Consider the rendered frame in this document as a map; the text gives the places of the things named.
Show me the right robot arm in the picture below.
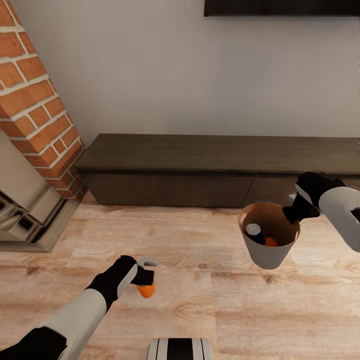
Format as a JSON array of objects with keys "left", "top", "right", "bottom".
[{"left": 282, "top": 172, "right": 360, "bottom": 253}]

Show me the robot trunk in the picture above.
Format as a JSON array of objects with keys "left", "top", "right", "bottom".
[{"left": 146, "top": 338, "right": 215, "bottom": 360}]

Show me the trash can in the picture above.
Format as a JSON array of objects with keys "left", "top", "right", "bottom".
[{"left": 238, "top": 202, "right": 301, "bottom": 270}]

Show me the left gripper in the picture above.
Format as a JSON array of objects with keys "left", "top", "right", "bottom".
[{"left": 133, "top": 267, "right": 155, "bottom": 286}]

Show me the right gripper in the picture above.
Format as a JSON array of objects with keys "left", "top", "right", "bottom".
[{"left": 282, "top": 200, "right": 320, "bottom": 225}]

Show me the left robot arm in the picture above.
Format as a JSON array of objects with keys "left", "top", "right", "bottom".
[{"left": 0, "top": 255, "right": 160, "bottom": 360}]

